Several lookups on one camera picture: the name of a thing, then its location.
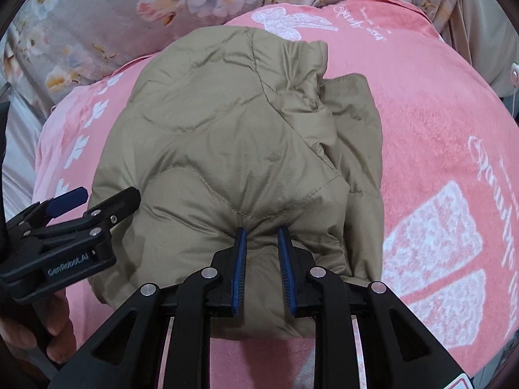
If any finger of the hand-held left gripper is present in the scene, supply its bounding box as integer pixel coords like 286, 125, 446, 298
5, 186, 89, 232
23, 187, 142, 253

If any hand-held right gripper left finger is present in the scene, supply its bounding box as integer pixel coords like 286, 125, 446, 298
48, 227, 249, 389

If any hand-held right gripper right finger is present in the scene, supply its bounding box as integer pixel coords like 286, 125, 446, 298
277, 227, 475, 389

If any khaki padded jacket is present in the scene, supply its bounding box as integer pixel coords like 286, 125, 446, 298
87, 24, 386, 339

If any person's left hand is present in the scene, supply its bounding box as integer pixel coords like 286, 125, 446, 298
0, 292, 76, 365

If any white bed sheet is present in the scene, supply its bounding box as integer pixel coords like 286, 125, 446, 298
0, 89, 55, 215

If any floral quilt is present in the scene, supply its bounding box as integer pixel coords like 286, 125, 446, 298
0, 0, 467, 120

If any pink printed blanket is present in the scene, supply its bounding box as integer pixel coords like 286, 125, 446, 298
32, 0, 519, 389

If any beige cloth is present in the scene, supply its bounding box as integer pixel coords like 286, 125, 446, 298
438, 0, 519, 98

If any white cable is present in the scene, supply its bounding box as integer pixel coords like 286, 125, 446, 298
509, 63, 519, 118

